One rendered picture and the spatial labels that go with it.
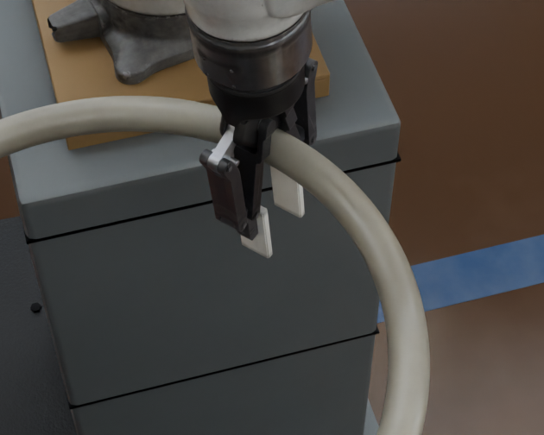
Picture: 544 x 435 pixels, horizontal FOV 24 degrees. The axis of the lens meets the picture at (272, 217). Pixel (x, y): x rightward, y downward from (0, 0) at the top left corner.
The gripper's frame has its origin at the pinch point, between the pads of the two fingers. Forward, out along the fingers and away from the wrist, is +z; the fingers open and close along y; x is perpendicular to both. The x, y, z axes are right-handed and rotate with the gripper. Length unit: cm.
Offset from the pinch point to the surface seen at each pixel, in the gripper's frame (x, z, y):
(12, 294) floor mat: -67, 87, -10
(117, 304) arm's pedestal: -20.3, 28.5, 4.1
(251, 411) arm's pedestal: -11, 61, -5
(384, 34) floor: -48, 96, -100
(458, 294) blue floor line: -5, 93, -53
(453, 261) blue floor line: -9, 93, -59
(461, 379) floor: 3, 92, -39
